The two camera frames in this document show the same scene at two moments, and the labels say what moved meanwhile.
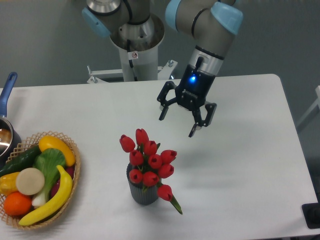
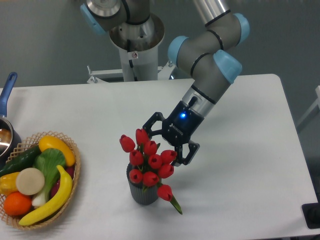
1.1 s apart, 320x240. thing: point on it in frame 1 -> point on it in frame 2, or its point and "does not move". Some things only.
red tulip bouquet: x=149 y=165 does not move
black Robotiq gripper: x=191 y=92 -> x=180 y=124
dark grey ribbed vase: x=141 y=194 does not move
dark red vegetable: x=71 y=170 does not move
